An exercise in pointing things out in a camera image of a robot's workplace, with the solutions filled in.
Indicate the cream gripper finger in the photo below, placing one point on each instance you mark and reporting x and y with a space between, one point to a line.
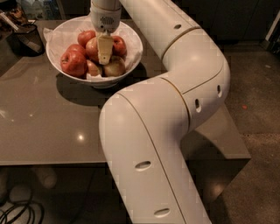
105 47

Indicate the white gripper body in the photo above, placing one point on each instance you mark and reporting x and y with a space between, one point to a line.
105 21

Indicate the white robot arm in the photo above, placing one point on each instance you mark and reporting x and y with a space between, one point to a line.
141 126

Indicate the red apple back right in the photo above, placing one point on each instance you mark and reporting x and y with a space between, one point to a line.
119 46

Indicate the red apple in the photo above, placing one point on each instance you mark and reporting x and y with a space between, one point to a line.
85 36
119 46
73 63
76 50

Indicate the large red-yellow centre apple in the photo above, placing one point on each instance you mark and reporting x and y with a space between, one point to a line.
92 50

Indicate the red apple back left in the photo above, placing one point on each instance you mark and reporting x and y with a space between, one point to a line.
85 36

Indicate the yellow-green apple front right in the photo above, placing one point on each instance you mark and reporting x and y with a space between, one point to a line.
115 67

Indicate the small pale apple front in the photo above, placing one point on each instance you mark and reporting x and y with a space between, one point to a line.
93 69

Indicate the red apple middle left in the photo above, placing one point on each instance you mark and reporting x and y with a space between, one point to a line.
76 50

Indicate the red apple front left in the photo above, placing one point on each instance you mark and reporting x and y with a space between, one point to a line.
73 63

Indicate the white paper bowl liner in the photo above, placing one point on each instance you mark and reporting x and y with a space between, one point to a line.
64 32

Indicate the white ceramic bowl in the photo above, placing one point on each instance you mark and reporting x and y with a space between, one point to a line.
132 40

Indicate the clear bottles in background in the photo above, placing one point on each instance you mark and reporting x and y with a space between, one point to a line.
40 9

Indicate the black mesh basket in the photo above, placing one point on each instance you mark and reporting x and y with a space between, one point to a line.
26 41

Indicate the patterned item behind basket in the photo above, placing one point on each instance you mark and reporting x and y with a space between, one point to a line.
14 12

